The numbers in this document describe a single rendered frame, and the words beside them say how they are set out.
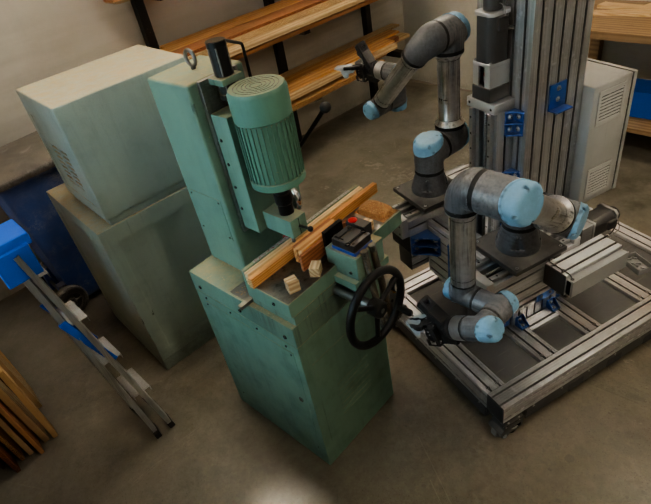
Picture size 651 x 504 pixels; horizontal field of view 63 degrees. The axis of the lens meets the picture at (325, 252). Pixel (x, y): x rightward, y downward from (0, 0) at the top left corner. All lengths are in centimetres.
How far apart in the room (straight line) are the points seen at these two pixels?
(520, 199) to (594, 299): 140
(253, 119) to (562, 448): 171
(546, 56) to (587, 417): 144
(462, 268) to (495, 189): 32
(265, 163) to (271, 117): 14
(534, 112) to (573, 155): 31
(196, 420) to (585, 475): 165
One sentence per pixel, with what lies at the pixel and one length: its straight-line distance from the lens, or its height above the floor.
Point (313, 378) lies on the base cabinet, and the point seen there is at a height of 53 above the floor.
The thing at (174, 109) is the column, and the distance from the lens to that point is 178.
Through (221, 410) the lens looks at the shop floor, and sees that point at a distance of 265.
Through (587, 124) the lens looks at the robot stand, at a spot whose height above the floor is 110.
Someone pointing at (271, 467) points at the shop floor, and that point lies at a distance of 241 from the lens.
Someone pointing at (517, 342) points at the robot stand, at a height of 22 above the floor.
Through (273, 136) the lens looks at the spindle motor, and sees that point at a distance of 155.
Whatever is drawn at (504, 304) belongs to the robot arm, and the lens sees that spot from 163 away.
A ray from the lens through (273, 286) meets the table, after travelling 175.
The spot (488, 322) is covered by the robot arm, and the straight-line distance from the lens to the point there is 155.
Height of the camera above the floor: 200
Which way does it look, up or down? 37 degrees down
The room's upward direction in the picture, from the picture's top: 12 degrees counter-clockwise
